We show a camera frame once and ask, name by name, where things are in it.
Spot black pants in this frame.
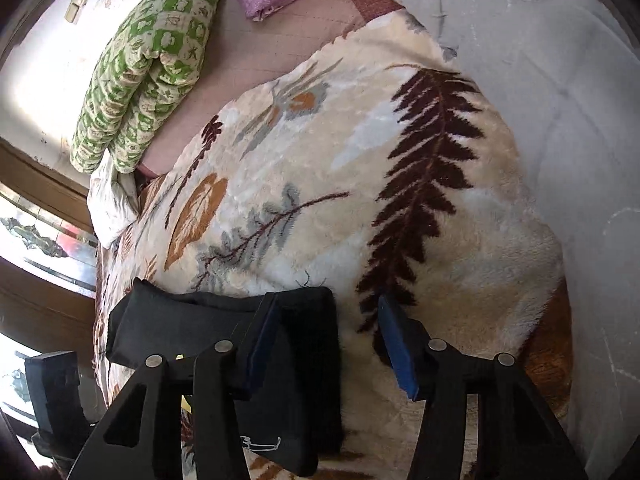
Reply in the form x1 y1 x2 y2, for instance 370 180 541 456
105 280 344 479

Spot white floral pillow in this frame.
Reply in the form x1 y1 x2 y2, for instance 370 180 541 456
87 151 140 249

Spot leaf pattern fleece blanket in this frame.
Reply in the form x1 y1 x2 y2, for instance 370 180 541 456
94 10 572 479

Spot grey quilted pillow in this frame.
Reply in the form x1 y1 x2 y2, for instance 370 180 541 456
396 0 639 479

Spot green checkered folded quilt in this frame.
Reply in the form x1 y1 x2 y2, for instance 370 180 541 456
70 0 219 174

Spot pink quilted bed sheet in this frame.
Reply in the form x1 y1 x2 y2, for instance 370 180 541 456
137 0 400 178

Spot wooden window frame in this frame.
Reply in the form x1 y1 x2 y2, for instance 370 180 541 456
1 142 104 425

